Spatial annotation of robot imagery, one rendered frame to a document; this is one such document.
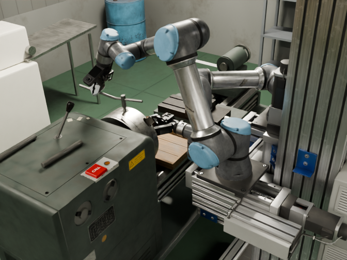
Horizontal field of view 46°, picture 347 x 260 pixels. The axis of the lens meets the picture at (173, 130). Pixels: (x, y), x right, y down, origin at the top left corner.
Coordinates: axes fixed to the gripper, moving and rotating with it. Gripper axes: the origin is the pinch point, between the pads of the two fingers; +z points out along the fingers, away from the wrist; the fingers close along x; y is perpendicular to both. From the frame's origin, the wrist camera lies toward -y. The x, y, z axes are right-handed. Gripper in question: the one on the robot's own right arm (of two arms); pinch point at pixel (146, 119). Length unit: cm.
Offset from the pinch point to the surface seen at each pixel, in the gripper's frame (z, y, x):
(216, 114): -20.1, 42.8, -11.1
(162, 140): -1.3, 12.5, -19.8
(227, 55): -2, 90, 7
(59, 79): 280, 166, -109
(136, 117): -10.5, -19.7, 13.8
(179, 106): 4.7, 39.8, -11.2
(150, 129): -16.9, -17.9, 8.3
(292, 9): 43, 343, -27
